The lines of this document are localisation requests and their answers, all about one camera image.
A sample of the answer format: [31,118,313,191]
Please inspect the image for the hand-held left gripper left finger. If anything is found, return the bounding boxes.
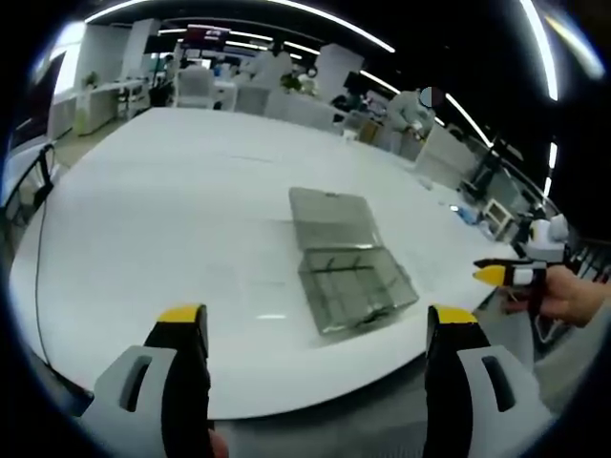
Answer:
[75,303,212,458]

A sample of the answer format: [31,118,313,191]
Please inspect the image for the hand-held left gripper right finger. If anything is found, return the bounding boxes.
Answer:
[423,304,555,458]

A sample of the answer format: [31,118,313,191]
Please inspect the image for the clear plastic box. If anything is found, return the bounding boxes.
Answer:
[288,186,420,338]

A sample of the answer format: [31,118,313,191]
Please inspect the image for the person's right hand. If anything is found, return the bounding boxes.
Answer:
[538,267,611,330]

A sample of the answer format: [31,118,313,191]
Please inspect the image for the person's left hand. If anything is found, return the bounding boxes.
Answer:
[207,427,231,458]

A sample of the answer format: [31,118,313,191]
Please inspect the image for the blue item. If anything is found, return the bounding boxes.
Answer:
[449,204,479,226]

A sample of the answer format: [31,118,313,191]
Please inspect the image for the black tripod stand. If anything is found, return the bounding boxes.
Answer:
[465,135,510,195]

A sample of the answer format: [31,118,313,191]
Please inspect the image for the white cabinet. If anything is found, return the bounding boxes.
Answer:
[413,124,480,190]

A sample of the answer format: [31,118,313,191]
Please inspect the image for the black chair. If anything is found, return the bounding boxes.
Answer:
[0,142,61,249]

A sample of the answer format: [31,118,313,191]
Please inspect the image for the green potted plant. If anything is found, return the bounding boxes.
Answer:
[280,73,306,95]

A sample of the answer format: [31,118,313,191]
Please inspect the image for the white office chair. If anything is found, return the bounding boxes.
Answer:
[175,66,217,110]

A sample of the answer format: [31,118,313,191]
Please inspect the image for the small white frame rack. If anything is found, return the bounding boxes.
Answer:
[480,198,516,239]

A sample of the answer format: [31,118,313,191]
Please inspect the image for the black cable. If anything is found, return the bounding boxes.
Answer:
[33,142,56,368]

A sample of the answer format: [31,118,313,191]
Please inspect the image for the red wall screen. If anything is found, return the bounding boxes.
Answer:
[185,24,231,43]

